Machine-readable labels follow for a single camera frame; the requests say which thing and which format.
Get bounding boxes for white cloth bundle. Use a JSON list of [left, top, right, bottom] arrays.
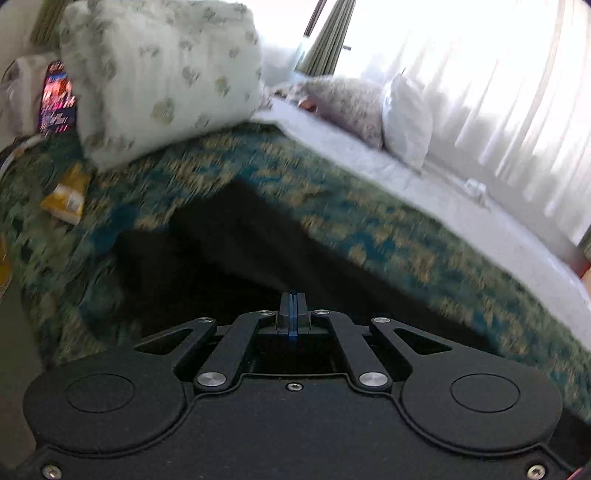
[[0, 54, 48, 139]]

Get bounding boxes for white bed sheet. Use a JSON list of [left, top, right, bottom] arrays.
[[252, 97, 591, 342]]

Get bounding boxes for black pants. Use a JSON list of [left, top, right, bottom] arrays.
[[113, 178, 492, 370]]

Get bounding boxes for large white floral pillow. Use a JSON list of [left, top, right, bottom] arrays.
[[59, 0, 265, 170]]

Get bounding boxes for blue paisley blanket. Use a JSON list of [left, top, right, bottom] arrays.
[[0, 122, 591, 425]]

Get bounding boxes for colourful printed packet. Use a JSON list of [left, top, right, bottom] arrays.
[[37, 60, 79, 136]]

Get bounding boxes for small white cloth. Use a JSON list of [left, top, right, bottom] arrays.
[[465, 180, 491, 205]]

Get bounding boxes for plain white pillow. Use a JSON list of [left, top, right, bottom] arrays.
[[381, 74, 434, 171]]

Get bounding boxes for yellow packet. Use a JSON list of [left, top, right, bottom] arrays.
[[41, 161, 91, 226]]

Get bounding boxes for sheer white curtain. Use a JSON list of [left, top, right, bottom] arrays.
[[332, 0, 591, 246]]

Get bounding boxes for green curtain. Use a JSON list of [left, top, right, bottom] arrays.
[[295, 0, 357, 77], [28, 0, 71, 43]]

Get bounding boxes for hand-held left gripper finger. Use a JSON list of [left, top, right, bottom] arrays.
[[134, 291, 293, 394], [292, 291, 454, 394]]

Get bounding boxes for grey floral pillow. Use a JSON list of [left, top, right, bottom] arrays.
[[302, 76, 387, 148]]

